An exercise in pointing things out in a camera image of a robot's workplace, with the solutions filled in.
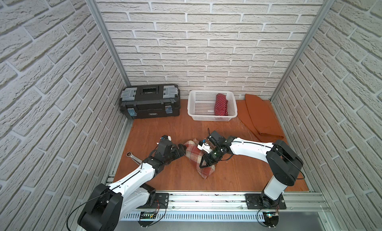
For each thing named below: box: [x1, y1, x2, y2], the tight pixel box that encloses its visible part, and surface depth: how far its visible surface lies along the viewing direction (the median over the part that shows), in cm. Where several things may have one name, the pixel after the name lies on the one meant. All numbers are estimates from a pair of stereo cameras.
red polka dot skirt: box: [214, 93, 229, 116], surface depth 109 cm
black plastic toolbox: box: [119, 83, 181, 120], surface depth 100 cm
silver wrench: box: [126, 151, 143, 166], surface depth 91 cm
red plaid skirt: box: [184, 138, 216, 180], surface depth 82 cm
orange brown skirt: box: [236, 93, 285, 143], surface depth 108 cm
